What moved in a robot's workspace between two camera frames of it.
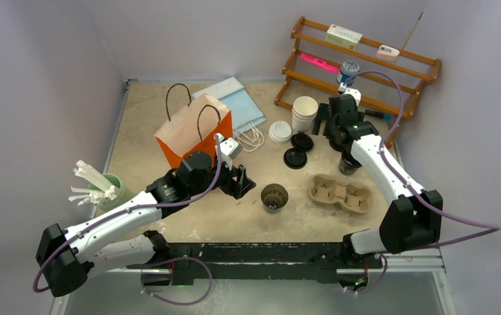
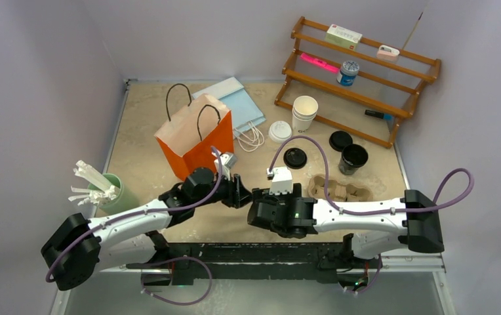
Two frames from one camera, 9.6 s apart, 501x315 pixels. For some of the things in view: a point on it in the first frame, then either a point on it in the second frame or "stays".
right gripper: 323,113 -> 268,199
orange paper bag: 194,128 stays
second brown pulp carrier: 355,197 stays
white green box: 342,37 stays
